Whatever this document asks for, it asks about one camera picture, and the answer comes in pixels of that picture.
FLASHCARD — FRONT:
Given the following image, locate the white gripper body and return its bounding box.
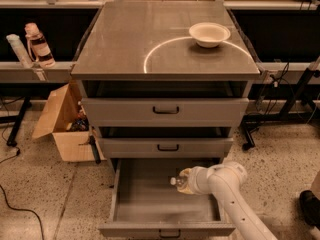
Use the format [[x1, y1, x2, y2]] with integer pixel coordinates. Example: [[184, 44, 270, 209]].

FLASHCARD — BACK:
[[188, 166, 212, 195]]

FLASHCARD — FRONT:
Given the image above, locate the clear plastic water bottle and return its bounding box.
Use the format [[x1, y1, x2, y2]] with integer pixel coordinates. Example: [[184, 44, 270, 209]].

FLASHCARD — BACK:
[[170, 176, 188, 189]]

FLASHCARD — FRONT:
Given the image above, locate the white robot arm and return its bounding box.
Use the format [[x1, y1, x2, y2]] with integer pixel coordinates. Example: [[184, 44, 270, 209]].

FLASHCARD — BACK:
[[170, 161, 278, 240]]

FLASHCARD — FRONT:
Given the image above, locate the grey open bottom drawer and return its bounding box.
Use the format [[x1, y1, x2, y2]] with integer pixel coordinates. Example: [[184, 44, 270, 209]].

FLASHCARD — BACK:
[[99, 158, 235, 240]]

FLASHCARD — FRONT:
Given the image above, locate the grey middle drawer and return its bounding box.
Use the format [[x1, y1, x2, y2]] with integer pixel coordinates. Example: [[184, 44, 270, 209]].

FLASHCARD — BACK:
[[98, 138, 233, 158]]

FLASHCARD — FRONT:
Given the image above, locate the grey metal drawer cabinet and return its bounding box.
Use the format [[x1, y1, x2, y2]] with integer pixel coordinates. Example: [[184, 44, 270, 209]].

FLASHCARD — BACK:
[[70, 0, 261, 172]]

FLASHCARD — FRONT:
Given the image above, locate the grey top drawer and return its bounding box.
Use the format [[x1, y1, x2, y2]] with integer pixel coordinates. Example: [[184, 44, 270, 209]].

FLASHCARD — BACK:
[[82, 98, 249, 127]]

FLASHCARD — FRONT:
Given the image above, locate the pink reusable drink bottle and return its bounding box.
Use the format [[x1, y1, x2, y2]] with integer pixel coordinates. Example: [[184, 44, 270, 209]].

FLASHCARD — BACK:
[[25, 23, 55, 68]]

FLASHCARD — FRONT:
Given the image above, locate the white cylindrical bottle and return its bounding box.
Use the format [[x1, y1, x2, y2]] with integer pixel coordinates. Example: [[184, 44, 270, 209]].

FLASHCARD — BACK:
[[6, 34, 33, 68]]

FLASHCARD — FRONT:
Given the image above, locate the person's black shoe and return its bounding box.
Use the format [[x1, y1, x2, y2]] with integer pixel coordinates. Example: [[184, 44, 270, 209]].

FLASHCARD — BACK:
[[299, 190, 320, 230]]

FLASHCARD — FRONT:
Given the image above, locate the person's tan trouser leg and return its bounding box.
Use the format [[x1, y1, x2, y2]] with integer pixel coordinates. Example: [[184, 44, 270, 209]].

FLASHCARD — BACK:
[[310, 171, 320, 200]]

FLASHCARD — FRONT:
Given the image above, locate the black table leg right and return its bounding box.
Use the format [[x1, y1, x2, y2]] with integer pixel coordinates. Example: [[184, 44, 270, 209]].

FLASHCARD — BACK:
[[239, 58, 320, 152]]

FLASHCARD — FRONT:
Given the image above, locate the black table leg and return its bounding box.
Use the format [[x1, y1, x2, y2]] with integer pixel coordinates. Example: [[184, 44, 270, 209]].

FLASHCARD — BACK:
[[7, 97, 31, 147], [239, 58, 320, 152]]

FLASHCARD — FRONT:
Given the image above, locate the open cardboard box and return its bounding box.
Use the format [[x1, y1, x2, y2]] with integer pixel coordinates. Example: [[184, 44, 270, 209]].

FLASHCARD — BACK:
[[32, 83, 96, 162]]

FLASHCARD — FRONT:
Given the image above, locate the white paper bowl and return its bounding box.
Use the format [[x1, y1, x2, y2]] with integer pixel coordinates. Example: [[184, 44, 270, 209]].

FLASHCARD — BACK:
[[189, 22, 231, 48]]

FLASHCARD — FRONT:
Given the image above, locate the black table leg left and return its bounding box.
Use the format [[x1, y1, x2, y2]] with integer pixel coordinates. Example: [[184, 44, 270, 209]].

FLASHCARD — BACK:
[[7, 97, 31, 147]]

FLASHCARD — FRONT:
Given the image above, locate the black floor cable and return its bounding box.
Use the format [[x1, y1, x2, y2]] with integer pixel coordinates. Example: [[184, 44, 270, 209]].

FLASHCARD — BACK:
[[0, 147, 46, 240]]

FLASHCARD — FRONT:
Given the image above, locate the grey shelf rail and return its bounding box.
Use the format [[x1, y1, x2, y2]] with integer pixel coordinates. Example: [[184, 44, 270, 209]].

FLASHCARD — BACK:
[[0, 62, 74, 83]]

